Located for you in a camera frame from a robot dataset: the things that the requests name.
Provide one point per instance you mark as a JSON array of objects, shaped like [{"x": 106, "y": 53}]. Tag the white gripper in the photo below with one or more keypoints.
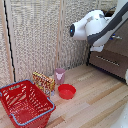
[{"x": 97, "y": 48}]

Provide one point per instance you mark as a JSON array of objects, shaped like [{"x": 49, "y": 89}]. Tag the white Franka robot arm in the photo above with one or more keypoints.
[{"x": 96, "y": 26}]

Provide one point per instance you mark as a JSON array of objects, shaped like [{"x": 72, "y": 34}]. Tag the dark brown drawer cabinet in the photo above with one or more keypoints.
[{"x": 125, "y": 71}]

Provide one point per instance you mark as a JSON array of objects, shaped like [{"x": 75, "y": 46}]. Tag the pink plastic cup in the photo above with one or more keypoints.
[{"x": 60, "y": 76}]

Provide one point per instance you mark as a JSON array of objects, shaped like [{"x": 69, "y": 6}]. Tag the red plastic bowl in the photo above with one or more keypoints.
[{"x": 66, "y": 91}]

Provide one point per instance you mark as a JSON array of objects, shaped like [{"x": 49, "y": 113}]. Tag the colourful snack box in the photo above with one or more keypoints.
[{"x": 44, "y": 83}]

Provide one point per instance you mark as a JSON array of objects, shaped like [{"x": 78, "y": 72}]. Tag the red plastic shopping basket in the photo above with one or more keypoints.
[{"x": 26, "y": 106}]

